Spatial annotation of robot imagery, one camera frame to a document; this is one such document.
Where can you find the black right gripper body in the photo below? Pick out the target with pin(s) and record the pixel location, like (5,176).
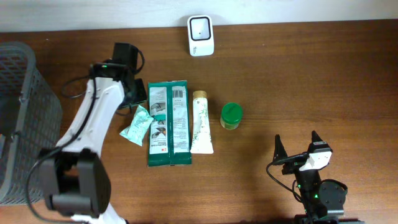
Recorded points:
(290,163)

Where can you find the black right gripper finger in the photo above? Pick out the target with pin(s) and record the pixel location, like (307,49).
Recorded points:
(279,151)
(316,137)

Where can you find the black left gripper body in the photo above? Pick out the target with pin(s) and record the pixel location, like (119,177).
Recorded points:
(139,96)

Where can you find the mint green small packet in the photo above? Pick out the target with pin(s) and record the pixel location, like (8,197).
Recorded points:
(136,131)

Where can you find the green white package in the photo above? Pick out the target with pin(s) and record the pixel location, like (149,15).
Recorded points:
(169,137)

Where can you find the green lid jar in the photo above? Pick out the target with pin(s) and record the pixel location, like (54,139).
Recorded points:
(231,116)

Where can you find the white tube with tan cap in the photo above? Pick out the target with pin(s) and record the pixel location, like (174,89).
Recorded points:
(201,139)

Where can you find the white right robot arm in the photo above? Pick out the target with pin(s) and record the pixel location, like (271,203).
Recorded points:
(322,200)

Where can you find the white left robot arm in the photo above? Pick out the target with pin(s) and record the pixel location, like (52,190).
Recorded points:
(72,176)

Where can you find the white barcode scanner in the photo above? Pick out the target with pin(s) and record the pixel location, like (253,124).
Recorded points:
(200,36)

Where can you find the grey plastic mesh basket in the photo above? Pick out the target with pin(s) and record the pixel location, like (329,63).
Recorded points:
(31,116)

